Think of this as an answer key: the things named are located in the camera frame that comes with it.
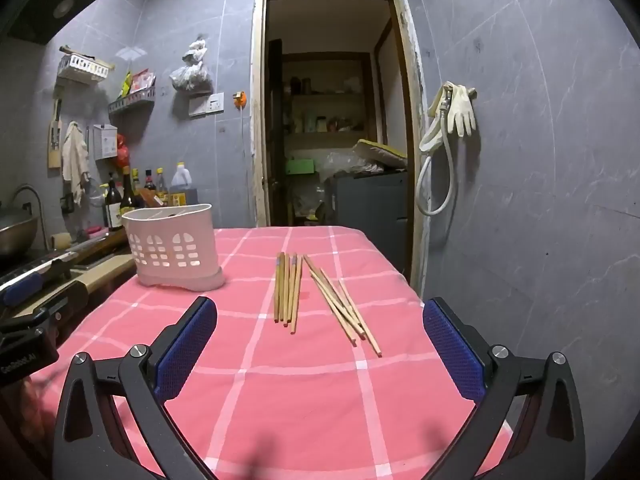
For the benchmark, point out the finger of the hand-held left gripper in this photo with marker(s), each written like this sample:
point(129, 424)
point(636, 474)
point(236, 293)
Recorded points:
point(40, 316)
point(20, 289)

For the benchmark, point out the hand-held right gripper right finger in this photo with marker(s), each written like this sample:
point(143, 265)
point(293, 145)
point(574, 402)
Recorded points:
point(452, 355)

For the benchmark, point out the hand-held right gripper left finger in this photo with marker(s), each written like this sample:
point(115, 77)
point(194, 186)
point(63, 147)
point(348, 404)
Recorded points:
point(185, 350)

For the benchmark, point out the light wooden chopstick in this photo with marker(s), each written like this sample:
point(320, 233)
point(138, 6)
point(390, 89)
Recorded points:
point(361, 318)
point(330, 301)
point(334, 295)
point(333, 308)
point(341, 301)

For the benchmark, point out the black gas stove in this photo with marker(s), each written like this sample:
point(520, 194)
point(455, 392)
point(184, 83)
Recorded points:
point(40, 265)

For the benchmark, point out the metal wok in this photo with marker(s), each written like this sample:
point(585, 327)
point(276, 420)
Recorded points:
point(17, 235)

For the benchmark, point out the metal faucet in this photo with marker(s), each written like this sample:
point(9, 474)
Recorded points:
point(37, 200)

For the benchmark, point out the dark glass bottle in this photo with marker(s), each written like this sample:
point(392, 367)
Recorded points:
point(114, 207)

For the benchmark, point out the pink checked tablecloth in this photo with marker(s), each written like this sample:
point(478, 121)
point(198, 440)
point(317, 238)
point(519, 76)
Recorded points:
point(310, 400)

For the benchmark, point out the hanging cream towel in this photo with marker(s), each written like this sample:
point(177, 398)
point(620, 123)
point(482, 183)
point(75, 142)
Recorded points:
point(75, 160)

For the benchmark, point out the tall dark wine bottle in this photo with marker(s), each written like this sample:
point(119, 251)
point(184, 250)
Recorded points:
point(127, 195)

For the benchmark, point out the yellow cap sauce bottle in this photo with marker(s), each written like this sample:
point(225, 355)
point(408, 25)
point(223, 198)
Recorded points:
point(136, 180)

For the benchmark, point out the grey cabinet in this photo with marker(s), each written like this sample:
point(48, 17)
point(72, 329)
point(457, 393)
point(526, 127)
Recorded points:
point(370, 210)

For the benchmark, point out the clear cooking oil jug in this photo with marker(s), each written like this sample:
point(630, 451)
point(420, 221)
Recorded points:
point(182, 182)

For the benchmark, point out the clear yellow cap bottle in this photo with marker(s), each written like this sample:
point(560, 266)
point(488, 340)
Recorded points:
point(161, 182)

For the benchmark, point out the dark soy sauce bottle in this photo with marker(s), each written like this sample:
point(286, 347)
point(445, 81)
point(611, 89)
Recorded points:
point(150, 180)

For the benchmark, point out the red plastic bag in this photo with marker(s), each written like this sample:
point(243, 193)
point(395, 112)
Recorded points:
point(122, 152)

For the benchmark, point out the folded olive cushion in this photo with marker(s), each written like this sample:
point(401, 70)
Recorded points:
point(380, 152)

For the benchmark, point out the green box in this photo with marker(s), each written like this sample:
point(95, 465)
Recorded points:
point(300, 166)

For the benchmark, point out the crumpled clear plastic bags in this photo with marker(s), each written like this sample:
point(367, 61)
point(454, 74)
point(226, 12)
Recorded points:
point(345, 162)

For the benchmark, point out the colourful spice packets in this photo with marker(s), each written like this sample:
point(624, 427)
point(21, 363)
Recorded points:
point(137, 82)

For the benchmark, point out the cream rubber gloves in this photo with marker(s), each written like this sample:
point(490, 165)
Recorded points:
point(462, 110)

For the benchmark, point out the hanging clear plastic bag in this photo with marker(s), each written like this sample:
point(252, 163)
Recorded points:
point(190, 77)

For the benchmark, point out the wooden storage shelves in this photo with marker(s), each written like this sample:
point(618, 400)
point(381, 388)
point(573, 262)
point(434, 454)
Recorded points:
point(325, 95)

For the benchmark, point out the black range hood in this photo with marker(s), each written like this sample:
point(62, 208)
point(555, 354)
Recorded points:
point(45, 0)

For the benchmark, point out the white wall box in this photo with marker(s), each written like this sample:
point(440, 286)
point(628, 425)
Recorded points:
point(105, 142)

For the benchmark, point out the grey wall shelf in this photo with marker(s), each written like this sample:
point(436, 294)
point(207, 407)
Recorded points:
point(131, 102)

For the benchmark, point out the white wall rack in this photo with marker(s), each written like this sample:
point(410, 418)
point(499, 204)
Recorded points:
point(85, 67)

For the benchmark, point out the white wall socket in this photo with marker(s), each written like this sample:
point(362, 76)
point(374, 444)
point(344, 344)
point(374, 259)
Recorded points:
point(207, 105)

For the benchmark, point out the wooden door frame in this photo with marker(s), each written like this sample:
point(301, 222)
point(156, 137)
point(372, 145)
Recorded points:
point(257, 110)

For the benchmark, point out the orange wall hook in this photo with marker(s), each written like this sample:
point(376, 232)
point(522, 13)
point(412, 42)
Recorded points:
point(240, 99)

